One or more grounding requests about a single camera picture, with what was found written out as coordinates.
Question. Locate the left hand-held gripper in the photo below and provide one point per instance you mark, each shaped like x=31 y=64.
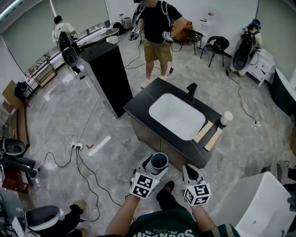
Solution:
x=143 y=185

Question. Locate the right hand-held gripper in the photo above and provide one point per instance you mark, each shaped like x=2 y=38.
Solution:
x=197 y=193

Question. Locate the grey toiletry cup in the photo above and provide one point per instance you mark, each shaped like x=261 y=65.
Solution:
x=159 y=163

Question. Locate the person's left forearm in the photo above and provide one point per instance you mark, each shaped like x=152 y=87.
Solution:
x=122 y=215

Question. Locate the person's right forearm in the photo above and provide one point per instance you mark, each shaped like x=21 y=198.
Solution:
x=203 y=217

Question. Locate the white sink basin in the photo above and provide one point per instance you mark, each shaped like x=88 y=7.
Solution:
x=176 y=115

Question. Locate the black sink counter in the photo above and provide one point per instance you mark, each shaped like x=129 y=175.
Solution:
x=141 y=106

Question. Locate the grey vanity cabinet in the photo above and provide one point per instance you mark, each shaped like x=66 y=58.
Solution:
x=148 y=134

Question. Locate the person's black leg and shoe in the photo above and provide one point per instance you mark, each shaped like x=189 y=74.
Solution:
x=168 y=199

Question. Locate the beige flat box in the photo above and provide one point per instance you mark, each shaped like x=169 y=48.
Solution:
x=213 y=139
x=203 y=132

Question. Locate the person's green shirt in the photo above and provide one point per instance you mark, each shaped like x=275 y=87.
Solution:
x=166 y=224

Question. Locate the white floor tape strip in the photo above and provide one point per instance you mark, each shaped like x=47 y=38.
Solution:
x=100 y=145

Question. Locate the white cup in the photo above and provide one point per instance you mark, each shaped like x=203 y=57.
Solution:
x=226 y=118

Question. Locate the white bathtub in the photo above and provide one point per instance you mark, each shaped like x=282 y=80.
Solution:
x=254 y=203

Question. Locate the black faucet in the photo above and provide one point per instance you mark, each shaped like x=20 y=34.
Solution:
x=191 y=92

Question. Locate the floor socket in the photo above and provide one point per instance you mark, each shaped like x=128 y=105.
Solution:
x=255 y=122

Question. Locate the white power strip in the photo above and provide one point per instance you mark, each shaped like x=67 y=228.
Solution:
x=76 y=145

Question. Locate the tall black cabinet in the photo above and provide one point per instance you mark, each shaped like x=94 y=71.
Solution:
x=104 y=69

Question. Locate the dark green bathtub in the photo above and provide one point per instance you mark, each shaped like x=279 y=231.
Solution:
x=284 y=92

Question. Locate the white drawer cabinet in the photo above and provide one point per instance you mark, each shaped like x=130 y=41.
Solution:
x=262 y=67

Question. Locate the black armchair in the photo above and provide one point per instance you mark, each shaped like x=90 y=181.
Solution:
x=216 y=46

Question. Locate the black chair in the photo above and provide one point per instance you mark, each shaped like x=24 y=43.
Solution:
x=194 y=37

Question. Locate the red wooden stool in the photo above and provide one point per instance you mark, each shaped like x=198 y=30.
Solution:
x=14 y=180

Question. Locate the round glass table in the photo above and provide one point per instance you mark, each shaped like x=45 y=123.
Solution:
x=109 y=32

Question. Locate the wooden low shelf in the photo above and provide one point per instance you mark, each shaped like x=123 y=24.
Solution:
x=45 y=74

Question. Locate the yellow bag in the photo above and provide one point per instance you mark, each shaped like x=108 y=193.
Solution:
x=187 y=25

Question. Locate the grey suitcase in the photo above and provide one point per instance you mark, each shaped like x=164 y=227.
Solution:
x=127 y=22

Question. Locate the black backpack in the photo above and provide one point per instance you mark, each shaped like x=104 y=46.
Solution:
x=21 y=91

